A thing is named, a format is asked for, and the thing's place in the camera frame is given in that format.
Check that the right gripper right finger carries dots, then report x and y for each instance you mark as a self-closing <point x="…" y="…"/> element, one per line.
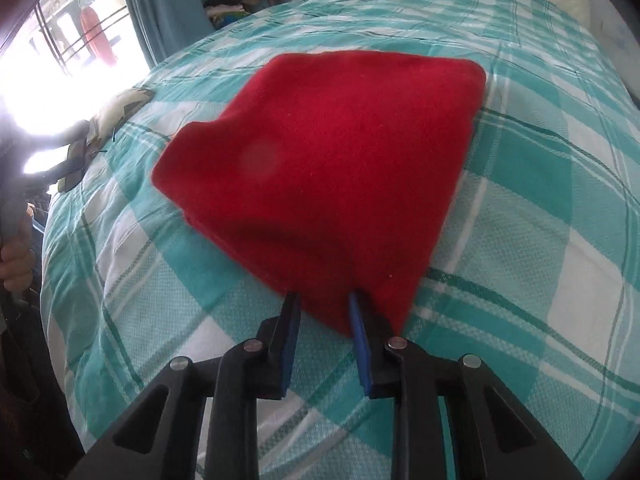
<point x="453" y="419"/>

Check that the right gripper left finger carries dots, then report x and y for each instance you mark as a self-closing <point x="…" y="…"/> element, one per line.
<point x="213" y="401"/>

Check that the red knit sweater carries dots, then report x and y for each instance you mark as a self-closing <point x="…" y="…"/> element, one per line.
<point x="331" y="172"/>

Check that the person's left hand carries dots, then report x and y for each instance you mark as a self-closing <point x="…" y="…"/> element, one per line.
<point x="18" y="258"/>

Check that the beige patterned pillow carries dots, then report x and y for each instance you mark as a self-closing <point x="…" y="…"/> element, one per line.
<point x="102" y="128"/>

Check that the black window railing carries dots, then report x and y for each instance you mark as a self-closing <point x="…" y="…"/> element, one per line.
<point x="62" y="31"/>

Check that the red hanging garment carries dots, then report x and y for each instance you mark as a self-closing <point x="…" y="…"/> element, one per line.
<point x="94" y="36"/>

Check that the teal plaid bed sheet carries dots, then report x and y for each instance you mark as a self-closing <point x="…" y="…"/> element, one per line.
<point x="537" y="272"/>

